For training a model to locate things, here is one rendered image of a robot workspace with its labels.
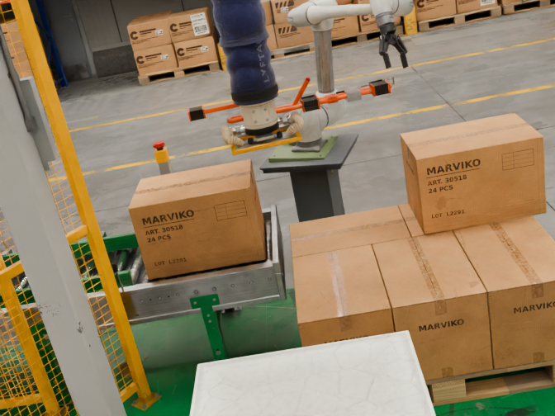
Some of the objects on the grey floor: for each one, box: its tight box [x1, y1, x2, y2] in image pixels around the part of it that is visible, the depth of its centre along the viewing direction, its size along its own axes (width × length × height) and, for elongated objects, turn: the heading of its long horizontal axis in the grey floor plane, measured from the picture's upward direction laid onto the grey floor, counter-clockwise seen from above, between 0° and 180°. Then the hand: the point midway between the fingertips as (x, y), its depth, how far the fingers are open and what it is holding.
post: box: [154, 147, 173, 175], centre depth 424 cm, size 7×7×100 cm
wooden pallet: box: [425, 360, 555, 406], centre depth 361 cm, size 120×100×14 cm
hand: (396, 65), depth 355 cm, fingers open, 13 cm apart
